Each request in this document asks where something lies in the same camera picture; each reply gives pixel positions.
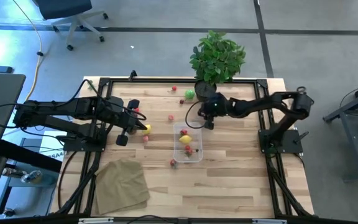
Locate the white printed box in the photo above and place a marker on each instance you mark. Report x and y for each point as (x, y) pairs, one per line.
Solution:
(50, 146)

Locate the green plant in black pot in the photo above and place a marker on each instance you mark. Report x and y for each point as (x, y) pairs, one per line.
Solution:
(216, 59)

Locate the black desk frame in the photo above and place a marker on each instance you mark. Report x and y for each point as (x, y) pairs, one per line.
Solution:
(357, 152)

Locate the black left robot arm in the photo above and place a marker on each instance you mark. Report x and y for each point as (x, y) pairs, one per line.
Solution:
(57, 109)

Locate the clear plastic tupperware container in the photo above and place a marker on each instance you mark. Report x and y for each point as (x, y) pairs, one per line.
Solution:
(197, 130)

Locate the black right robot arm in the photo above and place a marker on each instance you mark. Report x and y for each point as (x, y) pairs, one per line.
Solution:
(259, 104)

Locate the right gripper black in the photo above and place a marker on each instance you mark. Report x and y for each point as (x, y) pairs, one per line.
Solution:
(213, 105)

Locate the tan folded cloth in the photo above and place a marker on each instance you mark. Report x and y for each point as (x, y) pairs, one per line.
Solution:
(120, 186)

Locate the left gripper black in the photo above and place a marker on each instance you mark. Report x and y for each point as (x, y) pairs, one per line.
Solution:
(117, 113)

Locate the small green leafy sprig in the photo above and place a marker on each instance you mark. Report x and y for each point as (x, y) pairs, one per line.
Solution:
(90, 84)

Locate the clear plastic bottle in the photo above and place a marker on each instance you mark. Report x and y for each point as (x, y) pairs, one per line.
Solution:
(31, 176)

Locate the black aluminium table frame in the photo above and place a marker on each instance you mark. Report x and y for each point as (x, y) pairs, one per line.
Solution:
(166, 81)

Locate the small pink peach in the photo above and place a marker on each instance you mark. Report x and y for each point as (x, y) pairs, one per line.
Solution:
(145, 138)

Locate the black frame knob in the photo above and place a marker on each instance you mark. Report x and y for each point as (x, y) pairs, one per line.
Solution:
(132, 75)

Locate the white bracket plate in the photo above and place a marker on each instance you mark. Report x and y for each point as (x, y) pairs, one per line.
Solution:
(269, 221)
(95, 220)

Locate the office chair with dark seat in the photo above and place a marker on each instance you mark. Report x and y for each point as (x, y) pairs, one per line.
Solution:
(64, 7)

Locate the green plastic cabbage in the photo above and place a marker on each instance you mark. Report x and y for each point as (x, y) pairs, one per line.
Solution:
(189, 94)

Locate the brown bottle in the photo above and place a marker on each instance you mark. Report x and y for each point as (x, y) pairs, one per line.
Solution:
(12, 172)

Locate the yellow plastic lemon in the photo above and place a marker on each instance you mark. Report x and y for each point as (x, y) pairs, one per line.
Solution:
(147, 130)
(185, 139)

